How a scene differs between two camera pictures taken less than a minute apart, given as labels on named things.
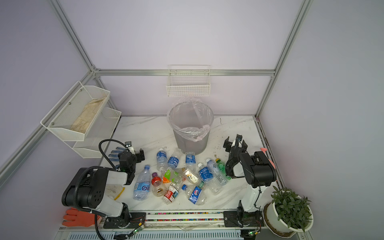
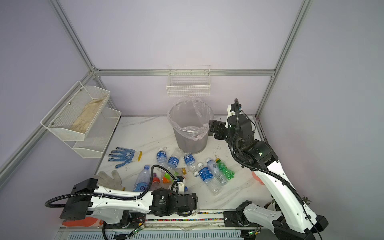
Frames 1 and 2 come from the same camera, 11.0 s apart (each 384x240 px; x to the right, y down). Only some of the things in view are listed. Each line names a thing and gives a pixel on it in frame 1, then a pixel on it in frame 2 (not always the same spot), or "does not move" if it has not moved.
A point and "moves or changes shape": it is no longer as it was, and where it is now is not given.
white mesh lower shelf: (98, 137) does not move
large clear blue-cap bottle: (142, 187) does not move
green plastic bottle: (222, 168) does not move
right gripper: (228, 145) → (217, 126)
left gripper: (138, 158) → (196, 197)
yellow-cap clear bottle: (190, 176) moves or changes shape
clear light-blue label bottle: (218, 174) does not move
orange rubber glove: (76, 217) does not move
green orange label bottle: (169, 175) does not move
